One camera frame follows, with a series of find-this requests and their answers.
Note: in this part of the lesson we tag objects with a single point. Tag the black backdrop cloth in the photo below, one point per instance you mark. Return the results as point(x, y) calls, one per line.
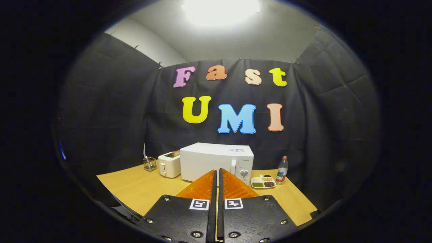
point(101, 101)

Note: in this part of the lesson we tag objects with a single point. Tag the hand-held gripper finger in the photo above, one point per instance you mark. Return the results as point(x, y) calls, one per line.
point(212, 216)
point(220, 216)

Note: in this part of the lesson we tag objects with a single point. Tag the white pop-up toaster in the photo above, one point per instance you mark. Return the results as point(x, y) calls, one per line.
point(168, 167)

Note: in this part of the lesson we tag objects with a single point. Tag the white toaster oven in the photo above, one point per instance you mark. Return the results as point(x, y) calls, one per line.
point(206, 162)

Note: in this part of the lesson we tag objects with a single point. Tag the white divided condiment dish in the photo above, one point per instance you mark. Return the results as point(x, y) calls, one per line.
point(263, 184)

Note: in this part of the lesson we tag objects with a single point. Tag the clear plastic water bottle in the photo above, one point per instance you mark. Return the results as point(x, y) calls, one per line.
point(281, 172)

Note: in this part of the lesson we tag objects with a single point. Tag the brown bread slice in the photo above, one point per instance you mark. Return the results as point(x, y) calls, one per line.
point(175, 153)

